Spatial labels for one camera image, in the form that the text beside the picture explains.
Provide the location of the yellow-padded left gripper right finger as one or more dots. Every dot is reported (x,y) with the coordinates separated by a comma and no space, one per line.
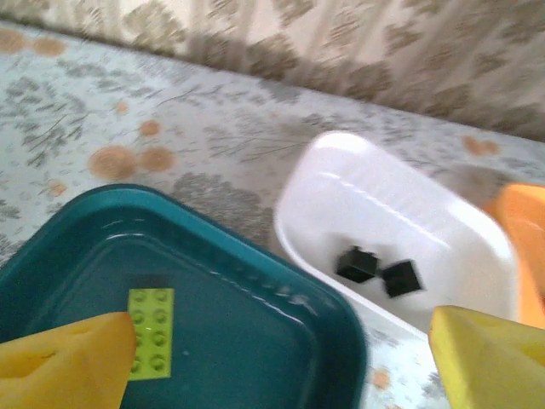
(489,366)

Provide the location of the white plastic container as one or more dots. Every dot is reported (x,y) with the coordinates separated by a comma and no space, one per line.
(383,204)

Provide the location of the orange plastic container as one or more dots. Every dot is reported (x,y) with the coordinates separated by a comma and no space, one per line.
(526,238)

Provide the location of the teal plastic container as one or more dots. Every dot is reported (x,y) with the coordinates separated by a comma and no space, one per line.
(238,341)

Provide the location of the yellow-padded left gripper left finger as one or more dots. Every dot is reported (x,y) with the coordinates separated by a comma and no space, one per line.
(64,366)

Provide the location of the black lego brick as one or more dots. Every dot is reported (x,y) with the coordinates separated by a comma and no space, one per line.
(357,265)
(403,279)

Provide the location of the lime green lego brick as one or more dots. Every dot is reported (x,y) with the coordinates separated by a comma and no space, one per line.
(159,332)

